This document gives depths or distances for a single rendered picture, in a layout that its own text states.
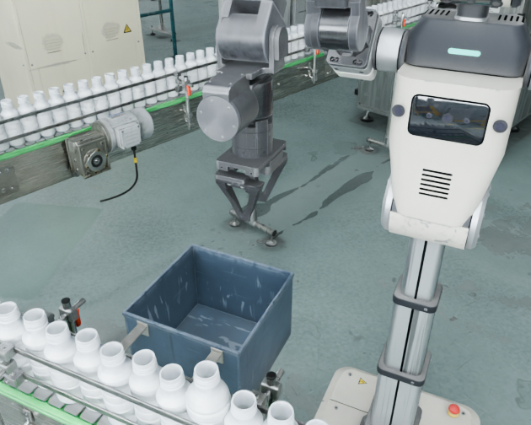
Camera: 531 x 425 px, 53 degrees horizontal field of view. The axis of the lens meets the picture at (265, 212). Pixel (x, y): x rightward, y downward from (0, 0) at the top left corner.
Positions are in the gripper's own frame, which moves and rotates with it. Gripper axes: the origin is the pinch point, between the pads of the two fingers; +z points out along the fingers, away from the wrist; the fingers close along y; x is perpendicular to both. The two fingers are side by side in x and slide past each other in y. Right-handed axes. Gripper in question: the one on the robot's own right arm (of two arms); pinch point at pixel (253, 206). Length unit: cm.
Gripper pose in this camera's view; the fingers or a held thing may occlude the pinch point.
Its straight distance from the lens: 80.1
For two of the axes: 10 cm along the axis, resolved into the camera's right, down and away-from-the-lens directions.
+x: 9.1, 2.2, -3.5
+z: 0.0, 8.6, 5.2
